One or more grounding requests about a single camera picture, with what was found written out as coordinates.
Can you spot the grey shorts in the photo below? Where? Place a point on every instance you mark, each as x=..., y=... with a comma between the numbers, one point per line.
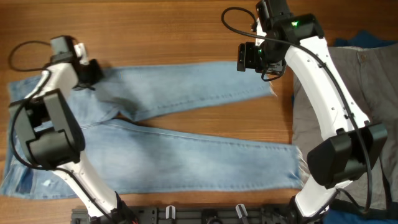
x=370, y=75

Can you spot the white rail clip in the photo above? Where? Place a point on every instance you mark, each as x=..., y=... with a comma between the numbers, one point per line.
x=170, y=212
x=241, y=211

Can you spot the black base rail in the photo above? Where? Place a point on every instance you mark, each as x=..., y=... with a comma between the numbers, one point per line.
x=204, y=215

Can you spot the dark blue garment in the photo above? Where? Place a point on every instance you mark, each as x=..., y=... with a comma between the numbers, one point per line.
x=363, y=39

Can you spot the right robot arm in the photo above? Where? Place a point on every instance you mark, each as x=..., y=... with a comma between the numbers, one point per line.
x=351, y=143

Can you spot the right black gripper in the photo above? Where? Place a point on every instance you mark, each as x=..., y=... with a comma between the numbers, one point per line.
x=246, y=60

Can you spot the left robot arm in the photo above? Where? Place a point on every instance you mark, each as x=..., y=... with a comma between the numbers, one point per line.
x=52, y=140

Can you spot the left white rail clip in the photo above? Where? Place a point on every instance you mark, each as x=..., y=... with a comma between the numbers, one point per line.
x=170, y=212

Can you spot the right white rail clip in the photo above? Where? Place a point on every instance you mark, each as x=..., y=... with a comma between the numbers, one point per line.
x=241, y=211

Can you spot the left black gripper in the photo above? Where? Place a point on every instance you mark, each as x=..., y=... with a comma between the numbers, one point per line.
x=87, y=84

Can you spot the light blue jeans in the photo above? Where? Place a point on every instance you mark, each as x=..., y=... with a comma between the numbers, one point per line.
x=134, y=159

